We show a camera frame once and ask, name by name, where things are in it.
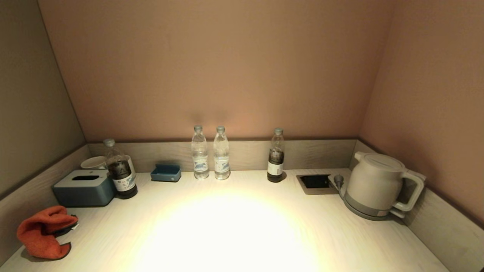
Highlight clear water bottle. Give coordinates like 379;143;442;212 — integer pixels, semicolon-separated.
191;125;210;179
213;126;231;180

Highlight small blue tray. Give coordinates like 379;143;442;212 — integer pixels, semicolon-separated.
150;164;182;182

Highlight white cup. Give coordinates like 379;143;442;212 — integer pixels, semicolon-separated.
81;156;107;170

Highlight dark drink bottle white label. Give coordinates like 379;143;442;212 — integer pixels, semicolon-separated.
267;128;286;183

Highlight grey kettle base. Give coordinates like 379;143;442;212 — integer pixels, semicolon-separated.
343;195;407;222

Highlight black recessed power socket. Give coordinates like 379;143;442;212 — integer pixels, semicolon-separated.
297;174;340;195

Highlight orange microfibre cloth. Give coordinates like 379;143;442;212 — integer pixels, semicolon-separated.
16;206;79;260

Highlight cream electric kettle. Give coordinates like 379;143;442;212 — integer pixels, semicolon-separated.
345;151;427;218

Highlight dark drink bottle patterned label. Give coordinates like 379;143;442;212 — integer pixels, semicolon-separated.
103;138;138;199

